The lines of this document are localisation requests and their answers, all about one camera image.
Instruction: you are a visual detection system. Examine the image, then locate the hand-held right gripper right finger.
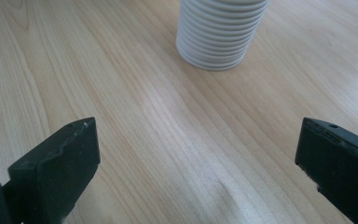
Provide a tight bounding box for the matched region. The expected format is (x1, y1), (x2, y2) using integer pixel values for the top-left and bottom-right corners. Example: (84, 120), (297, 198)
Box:
(294, 117), (358, 224)

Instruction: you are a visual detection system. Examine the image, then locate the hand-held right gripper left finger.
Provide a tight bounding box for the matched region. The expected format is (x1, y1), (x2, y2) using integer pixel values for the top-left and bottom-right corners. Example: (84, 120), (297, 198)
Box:
(7, 117), (102, 224)

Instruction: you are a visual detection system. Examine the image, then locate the stack of white paper cups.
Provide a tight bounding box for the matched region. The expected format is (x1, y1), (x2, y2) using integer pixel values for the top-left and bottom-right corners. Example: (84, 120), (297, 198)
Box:
(175, 0), (271, 72)

